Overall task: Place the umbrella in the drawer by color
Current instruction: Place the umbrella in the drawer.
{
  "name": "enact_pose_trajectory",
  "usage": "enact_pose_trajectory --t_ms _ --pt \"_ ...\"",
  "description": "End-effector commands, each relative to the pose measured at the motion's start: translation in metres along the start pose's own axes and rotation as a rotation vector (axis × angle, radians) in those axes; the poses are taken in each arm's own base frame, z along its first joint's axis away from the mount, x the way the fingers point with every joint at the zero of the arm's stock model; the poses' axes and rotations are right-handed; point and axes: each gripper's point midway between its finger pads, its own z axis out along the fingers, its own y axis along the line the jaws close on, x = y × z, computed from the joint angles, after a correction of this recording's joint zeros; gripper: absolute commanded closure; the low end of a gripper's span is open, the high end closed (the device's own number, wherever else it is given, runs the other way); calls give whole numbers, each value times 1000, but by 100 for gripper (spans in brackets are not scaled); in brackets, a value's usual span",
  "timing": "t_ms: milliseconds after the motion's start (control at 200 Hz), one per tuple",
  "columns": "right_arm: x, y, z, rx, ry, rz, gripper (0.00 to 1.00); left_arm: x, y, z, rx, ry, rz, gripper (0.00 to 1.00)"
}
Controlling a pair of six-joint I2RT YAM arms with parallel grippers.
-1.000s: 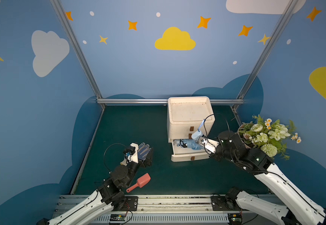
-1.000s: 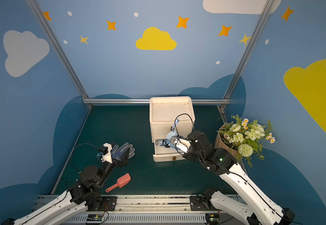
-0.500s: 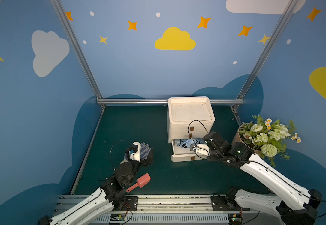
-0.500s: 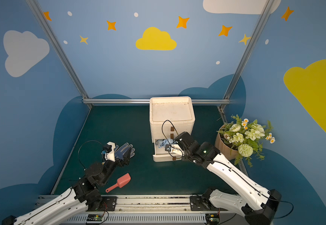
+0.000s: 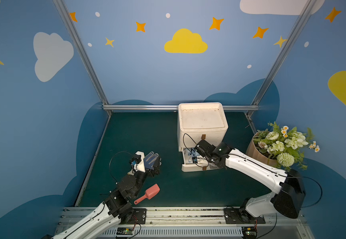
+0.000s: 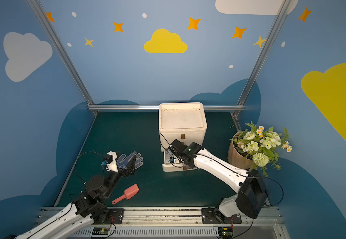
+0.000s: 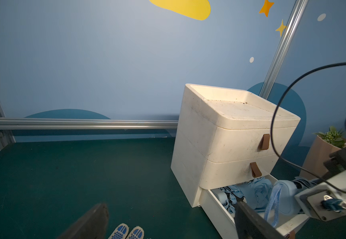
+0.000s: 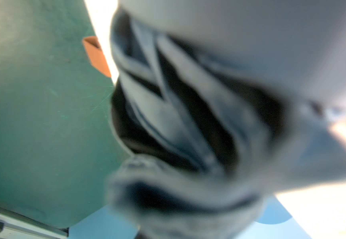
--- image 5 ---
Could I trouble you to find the white drawer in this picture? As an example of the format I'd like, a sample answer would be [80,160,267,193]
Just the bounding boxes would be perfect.
[182,148,219,172]

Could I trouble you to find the light blue umbrella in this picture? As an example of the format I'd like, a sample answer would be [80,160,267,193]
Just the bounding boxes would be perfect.
[184,148,198,162]

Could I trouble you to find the white three-drawer cabinet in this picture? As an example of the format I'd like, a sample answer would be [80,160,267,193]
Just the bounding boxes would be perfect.
[177,102,228,152]

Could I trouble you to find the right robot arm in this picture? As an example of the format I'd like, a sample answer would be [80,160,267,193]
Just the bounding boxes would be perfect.
[195,139,306,220]

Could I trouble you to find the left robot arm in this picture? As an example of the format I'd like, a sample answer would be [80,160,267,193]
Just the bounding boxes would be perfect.
[43,151,161,239]

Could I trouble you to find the blue dotted work glove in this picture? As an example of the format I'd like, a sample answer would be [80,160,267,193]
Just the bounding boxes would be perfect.
[144,151,161,170]

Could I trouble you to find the pink plastic scoop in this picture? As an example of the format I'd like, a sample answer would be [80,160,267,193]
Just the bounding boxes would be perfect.
[134,184,160,205]

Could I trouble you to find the beige ribbed flower pot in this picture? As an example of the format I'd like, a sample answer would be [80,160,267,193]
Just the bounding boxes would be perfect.
[246,133,278,167]

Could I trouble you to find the white green artificial flowers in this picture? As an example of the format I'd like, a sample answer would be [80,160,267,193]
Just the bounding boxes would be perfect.
[253,122,320,171]

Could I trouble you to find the left controller board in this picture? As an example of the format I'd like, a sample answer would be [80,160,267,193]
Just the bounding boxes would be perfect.
[116,228,134,237]

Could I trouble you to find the controller board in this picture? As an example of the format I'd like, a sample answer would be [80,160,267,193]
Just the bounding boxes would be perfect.
[242,227,258,239]
[116,228,134,237]

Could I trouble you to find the right controller board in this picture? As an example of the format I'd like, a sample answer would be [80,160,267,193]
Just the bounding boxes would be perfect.
[242,227,258,239]

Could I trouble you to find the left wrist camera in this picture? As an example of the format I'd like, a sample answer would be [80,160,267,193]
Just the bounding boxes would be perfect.
[128,151,146,175]

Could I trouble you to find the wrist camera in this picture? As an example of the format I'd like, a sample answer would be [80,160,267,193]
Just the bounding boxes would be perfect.
[128,151,146,175]
[192,156,209,167]

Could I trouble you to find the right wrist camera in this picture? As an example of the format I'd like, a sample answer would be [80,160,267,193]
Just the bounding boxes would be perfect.
[192,156,209,167]

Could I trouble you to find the horizontal aluminium frame bar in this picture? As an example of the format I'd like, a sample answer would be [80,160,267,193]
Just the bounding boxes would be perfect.
[102,105,259,111]

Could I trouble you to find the left aluminium frame post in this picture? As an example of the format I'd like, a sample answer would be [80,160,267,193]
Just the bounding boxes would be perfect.
[53,0,112,117]

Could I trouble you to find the aluminium frame post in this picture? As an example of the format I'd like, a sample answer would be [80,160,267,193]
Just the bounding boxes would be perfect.
[250,0,317,111]
[53,0,112,117]

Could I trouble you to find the right aluminium frame post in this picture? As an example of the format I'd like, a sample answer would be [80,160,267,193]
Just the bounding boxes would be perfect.
[250,0,317,111]

